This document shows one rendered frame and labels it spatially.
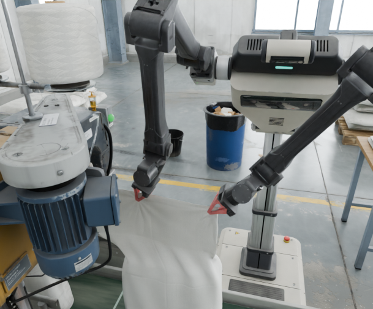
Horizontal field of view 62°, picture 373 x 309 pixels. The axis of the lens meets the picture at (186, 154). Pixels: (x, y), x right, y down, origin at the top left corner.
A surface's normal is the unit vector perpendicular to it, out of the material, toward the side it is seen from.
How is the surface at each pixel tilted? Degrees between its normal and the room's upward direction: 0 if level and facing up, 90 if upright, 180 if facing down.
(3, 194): 0
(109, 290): 0
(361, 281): 0
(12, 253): 90
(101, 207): 90
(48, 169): 90
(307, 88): 40
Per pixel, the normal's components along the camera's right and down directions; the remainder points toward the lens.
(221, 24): -0.26, 0.44
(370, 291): -0.02, -0.89
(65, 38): 0.44, 0.42
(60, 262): 0.18, 0.47
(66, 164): 0.77, 0.29
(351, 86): -0.65, 0.42
